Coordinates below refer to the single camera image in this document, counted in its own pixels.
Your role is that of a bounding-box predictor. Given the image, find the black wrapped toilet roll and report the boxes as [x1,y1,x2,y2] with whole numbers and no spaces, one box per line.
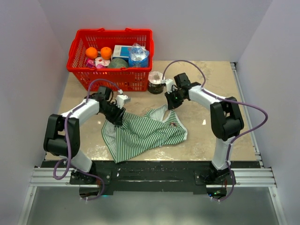
[147,71,164,94]

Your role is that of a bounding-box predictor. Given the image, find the white blue carton box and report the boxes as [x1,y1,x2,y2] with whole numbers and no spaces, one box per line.
[111,45,132,62]

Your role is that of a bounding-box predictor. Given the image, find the right orange fruit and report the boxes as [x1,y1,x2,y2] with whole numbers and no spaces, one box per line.
[100,47,113,60]

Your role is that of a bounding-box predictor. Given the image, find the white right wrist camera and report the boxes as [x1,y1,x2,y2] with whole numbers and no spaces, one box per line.
[161,79,175,93]

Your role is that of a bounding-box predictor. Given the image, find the green melon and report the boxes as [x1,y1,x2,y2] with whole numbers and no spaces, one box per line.
[107,58,129,69]

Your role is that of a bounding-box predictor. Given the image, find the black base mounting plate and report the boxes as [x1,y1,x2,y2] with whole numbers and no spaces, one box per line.
[54,161,260,195]

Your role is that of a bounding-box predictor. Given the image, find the green white striped garment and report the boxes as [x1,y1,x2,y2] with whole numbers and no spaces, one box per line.
[102,105,188,163]

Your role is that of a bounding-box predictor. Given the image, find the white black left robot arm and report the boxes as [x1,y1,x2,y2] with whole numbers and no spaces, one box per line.
[43,86,130,184]

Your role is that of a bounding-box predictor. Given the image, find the blue wrapped tissue pack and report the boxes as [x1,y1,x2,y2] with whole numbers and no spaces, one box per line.
[128,43,150,68]

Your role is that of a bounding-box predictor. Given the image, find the left orange fruit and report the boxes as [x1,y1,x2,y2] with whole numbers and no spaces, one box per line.
[85,47,98,60]

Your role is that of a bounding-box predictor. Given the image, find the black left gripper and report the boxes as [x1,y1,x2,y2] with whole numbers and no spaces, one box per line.
[100,102,126,126]

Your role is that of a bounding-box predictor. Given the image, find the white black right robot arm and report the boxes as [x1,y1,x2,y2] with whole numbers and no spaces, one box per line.
[162,73,244,184]

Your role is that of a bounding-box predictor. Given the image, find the red plastic shopping basket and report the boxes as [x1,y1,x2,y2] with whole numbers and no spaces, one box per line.
[67,28,154,91]

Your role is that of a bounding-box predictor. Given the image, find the orange fruit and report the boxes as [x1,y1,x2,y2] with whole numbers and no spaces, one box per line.
[85,47,98,60]
[100,47,113,60]

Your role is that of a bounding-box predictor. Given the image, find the pink white snack packet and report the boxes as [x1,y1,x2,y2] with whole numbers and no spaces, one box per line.
[86,57,110,69]

